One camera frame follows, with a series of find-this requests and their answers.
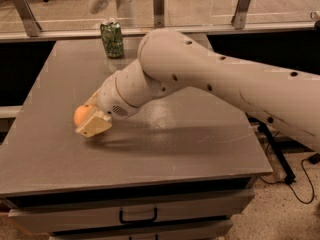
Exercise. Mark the right metal railing bracket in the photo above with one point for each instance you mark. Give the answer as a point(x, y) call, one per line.
point(239, 18)

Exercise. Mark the metal railing bracket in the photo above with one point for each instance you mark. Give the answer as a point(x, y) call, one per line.
point(32, 28)
point(158, 12)
point(239, 18)

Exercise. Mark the left metal railing bracket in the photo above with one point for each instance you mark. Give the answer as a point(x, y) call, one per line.
point(32, 28)

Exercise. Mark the upper drawer with black handle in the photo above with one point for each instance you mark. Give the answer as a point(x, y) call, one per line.
point(123, 212)

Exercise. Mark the lower drawer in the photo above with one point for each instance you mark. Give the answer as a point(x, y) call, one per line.
point(200, 230)

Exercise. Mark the middle metal railing bracket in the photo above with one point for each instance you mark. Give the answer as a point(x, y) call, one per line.
point(158, 12)

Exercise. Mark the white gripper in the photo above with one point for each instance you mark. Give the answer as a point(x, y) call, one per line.
point(110, 96)

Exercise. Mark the black table leg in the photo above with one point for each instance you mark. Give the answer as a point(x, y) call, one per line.
point(290, 176)

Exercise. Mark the orange fruit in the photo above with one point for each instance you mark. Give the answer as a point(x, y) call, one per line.
point(81, 113)

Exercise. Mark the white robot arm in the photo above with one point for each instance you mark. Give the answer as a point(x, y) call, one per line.
point(167, 61)

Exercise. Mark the green soda can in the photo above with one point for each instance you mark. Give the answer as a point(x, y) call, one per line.
point(112, 39)

